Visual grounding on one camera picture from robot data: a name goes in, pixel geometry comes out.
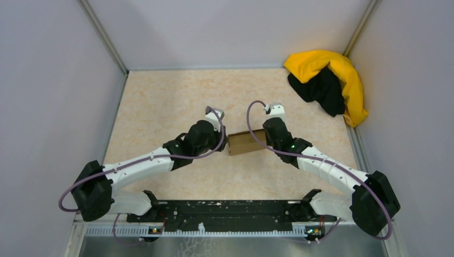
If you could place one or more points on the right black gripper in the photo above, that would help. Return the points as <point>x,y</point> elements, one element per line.
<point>267,141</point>

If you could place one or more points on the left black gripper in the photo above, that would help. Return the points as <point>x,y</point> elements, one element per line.
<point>219,137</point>

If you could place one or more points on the brown cardboard box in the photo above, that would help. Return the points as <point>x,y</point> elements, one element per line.
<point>242,143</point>

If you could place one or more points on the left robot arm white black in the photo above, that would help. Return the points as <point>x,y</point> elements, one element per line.
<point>98,190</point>

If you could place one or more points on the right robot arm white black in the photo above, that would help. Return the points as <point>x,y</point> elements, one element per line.
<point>367,199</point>

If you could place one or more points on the black cloth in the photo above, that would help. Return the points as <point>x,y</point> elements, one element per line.
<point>324,88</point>

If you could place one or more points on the yellow cloth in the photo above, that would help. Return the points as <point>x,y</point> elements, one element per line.
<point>306,65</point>

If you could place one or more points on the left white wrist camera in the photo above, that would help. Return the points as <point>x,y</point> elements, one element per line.
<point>214,116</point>

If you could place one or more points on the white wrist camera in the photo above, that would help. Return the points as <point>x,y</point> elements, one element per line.
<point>275,110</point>
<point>214,116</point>

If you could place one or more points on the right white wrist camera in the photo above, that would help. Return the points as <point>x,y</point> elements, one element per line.
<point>275,110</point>

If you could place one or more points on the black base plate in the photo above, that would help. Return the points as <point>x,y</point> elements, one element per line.
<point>228,215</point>

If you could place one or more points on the aluminium front rail frame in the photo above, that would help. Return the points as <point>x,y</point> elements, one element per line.
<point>113,235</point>

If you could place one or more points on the right corner aluminium post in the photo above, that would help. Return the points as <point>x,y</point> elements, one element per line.
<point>373,4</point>

